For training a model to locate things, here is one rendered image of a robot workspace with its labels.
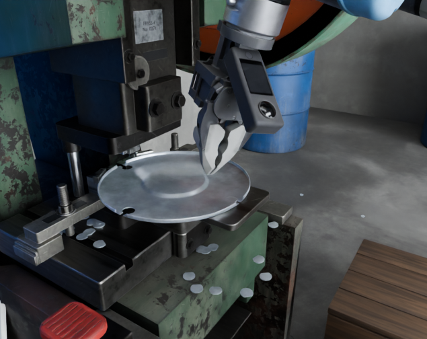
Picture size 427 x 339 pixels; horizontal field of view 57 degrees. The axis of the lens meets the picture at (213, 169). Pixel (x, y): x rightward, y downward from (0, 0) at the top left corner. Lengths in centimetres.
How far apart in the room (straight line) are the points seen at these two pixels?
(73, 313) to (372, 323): 80
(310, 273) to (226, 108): 136
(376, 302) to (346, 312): 10
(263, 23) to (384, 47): 345
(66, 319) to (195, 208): 27
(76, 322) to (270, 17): 43
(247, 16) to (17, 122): 54
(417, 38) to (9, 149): 346
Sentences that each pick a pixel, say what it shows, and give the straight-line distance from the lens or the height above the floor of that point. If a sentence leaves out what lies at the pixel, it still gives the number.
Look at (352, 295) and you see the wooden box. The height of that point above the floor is 35.
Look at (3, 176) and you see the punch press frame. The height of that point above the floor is 78.
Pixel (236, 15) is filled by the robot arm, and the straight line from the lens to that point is 51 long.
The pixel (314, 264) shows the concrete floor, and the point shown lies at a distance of 187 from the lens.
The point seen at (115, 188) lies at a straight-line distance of 77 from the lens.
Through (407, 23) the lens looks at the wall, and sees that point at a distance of 389.
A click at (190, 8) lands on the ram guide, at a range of 76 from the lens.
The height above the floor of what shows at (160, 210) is 78.
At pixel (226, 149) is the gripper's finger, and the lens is 57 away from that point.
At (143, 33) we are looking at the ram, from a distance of 71.
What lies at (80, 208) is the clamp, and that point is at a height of 75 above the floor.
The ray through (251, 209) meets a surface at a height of 78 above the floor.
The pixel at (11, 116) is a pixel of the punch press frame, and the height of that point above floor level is 90.
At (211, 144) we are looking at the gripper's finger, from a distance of 56.
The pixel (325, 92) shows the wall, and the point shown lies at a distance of 413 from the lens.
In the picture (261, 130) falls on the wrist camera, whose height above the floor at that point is 97.
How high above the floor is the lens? 113
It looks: 25 degrees down
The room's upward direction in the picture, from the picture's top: straight up
